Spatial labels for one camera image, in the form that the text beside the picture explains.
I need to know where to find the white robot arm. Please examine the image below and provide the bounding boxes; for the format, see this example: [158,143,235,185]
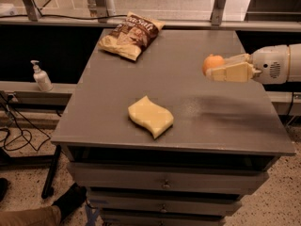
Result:
[202,44,301,85]

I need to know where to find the person's leg tan trousers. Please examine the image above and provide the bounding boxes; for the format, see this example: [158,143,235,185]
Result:
[0,206,61,226]

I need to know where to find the black table leg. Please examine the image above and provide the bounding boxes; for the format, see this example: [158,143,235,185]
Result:
[41,145,61,200]

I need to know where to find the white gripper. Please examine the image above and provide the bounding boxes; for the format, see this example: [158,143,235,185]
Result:
[205,45,290,85]

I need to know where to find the black cable on ledge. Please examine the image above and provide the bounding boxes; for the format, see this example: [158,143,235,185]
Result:
[0,13,128,21]

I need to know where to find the white pump dispenser bottle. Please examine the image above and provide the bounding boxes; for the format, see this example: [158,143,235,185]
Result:
[31,60,53,91]

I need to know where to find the grey drawer cabinet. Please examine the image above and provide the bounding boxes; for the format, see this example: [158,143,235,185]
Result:
[53,30,294,226]

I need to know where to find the sea salt chips bag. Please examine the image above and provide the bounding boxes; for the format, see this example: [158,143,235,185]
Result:
[98,12,166,61]

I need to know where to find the orange fruit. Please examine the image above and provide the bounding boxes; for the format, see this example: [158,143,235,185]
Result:
[202,55,225,74]

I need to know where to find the black shoe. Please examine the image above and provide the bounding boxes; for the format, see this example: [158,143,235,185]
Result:
[54,183,87,221]

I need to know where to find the yellow wavy sponge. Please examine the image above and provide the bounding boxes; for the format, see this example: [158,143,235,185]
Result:
[128,96,174,139]

